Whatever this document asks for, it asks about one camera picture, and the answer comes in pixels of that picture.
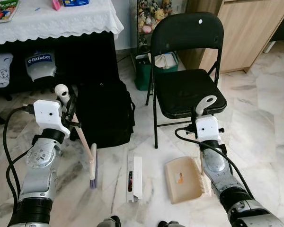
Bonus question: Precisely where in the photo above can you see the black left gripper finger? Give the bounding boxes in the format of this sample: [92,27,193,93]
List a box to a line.
[66,87,80,119]

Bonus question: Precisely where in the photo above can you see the cream broom purple bristles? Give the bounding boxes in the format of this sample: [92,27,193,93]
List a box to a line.
[54,84,98,189]

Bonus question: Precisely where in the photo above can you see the white carton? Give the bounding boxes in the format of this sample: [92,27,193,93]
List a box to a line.
[127,156,143,203]

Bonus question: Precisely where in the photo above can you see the cream long-handled dustpan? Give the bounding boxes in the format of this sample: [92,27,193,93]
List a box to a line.
[164,95,217,205]

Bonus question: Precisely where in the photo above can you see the grey BitRobot bag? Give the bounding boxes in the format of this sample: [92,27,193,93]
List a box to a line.
[25,50,57,82]

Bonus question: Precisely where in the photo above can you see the green bin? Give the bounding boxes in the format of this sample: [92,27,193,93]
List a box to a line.
[134,52,179,91]

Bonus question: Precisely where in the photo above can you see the table with white lace cloth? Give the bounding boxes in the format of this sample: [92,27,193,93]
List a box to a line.
[0,0,124,47]

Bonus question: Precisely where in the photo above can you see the white printed bag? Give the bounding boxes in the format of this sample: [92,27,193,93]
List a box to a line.
[0,53,14,88]

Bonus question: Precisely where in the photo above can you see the cream cloth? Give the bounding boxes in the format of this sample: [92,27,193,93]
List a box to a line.
[154,53,177,70]

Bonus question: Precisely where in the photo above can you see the black robot left foot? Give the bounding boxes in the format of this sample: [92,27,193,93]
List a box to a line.
[97,215,122,227]

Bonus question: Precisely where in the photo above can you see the black robot foot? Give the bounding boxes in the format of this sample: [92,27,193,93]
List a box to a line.
[97,215,122,227]
[157,220,186,227]

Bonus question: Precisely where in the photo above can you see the black folding chair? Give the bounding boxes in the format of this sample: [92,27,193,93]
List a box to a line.
[146,12,227,148]

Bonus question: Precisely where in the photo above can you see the glass cabinet with plush toys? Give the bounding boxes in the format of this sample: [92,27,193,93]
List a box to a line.
[131,0,186,52]

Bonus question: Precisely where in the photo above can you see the colourful magazine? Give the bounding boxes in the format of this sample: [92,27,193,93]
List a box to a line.
[0,0,19,23]

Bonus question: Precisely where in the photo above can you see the light wooden cabinet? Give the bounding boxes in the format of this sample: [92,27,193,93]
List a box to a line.
[180,0,284,74]

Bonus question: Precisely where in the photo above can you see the black robot right foot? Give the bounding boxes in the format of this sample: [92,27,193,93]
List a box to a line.
[157,220,186,227]

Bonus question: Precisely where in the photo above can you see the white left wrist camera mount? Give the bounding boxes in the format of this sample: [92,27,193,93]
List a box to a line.
[33,99,71,139]

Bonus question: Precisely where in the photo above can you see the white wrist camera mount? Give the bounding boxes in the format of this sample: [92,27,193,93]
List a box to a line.
[195,115,223,144]
[33,99,71,139]

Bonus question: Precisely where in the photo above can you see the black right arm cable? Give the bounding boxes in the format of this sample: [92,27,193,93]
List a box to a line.
[174,125,256,199]

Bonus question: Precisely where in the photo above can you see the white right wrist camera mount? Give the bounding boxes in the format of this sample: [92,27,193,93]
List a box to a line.
[195,115,223,144]

